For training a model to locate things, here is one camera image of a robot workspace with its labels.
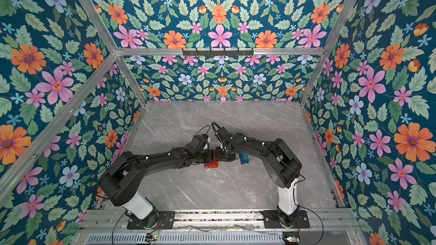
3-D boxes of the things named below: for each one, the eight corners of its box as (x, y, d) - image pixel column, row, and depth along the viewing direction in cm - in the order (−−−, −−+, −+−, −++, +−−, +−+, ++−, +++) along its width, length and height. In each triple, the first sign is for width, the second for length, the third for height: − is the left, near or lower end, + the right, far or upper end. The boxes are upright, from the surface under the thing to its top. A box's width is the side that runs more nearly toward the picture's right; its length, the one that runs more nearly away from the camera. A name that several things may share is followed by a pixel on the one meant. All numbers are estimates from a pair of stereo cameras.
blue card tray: (240, 164, 93) (241, 159, 88) (240, 157, 95) (240, 152, 91) (249, 164, 93) (250, 159, 88) (248, 157, 95) (249, 152, 91)
